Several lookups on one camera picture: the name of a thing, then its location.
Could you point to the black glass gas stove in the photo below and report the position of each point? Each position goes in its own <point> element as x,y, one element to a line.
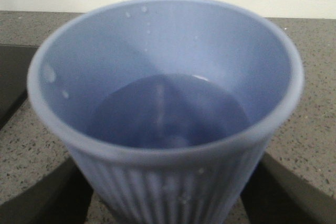
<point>15,60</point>

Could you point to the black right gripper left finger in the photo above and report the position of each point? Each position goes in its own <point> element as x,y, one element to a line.
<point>63,196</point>

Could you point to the light blue ribbed plastic cup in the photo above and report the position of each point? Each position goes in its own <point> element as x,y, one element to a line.
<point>166,106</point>

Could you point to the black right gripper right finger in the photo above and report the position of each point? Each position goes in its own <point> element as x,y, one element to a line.
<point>274,194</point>

